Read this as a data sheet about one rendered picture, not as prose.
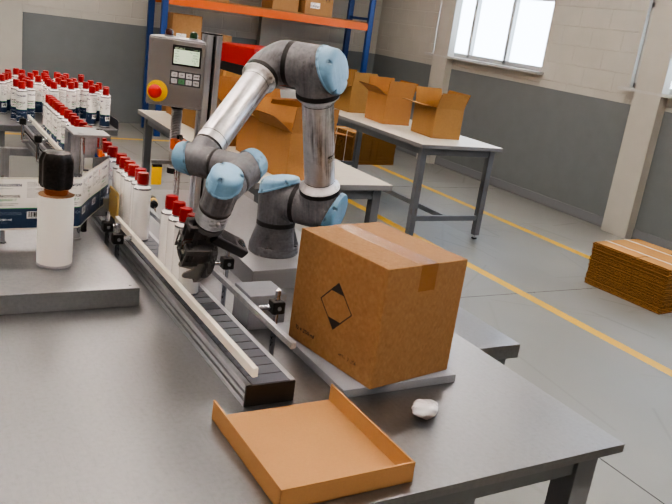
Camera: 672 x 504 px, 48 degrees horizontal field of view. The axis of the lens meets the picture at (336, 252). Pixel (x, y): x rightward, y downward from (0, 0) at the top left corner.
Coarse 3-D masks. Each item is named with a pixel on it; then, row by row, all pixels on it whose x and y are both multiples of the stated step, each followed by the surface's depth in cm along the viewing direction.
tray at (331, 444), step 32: (224, 416) 139; (256, 416) 147; (288, 416) 149; (320, 416) 151; (352, 416) 150; (256, 448) 137; (288, 448) 138; (320, 448) 140; (352, 448) 141; (384, 448) 140; (256, 480) 128; (288, 480) 129; (320, 480) 130; (352, 480) 127; (384, 480) 130
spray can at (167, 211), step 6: (168, 198) 200; (174, 198) 200; (168, 204) 200; (162, 210) 201; (168, 210) 201; (162, 216) 201; (168, 216) 200; (162, 222) 201; (162, 228) 202; (162, 234) 202; (162, 240) 202; (162, 246) 203; (162, 252) 203; (162, 258) 204
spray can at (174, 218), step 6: (174, 204) 195; (180, 204) 194; (174, 210) 195; (174, 216) 196; (168, 222) 196; (174, 222) 195; (168, 228) 196; (168, 234) 197; (168, 240) 197; (168, 246) 197; (168, 252) 198; (168, 258) 198; (168, 264) 198
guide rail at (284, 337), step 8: (152, 216) 228; (216, 272) 185; (224, 280) 181; (232, 288) 176; (240, 296) 173; (248, 304) 169; (256, 312) 165; (264, 320) 162; (272, 320) 161; (272, 328) 158; (280, 328) 157; (280, 336) 155; (288, 336) 154; (288, 344) 152
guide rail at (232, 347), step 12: (132, 240) 220; (144, 252) 210; (156, 264) 201; (168, 276) 192; (180, 288) 185; (192, 300) 178; (204, 312) 172; (216, 324) 167; (216, 336) 165; (228, 336) 162; (228, 348) 159; (240, 360) 154; (252, 372) 149
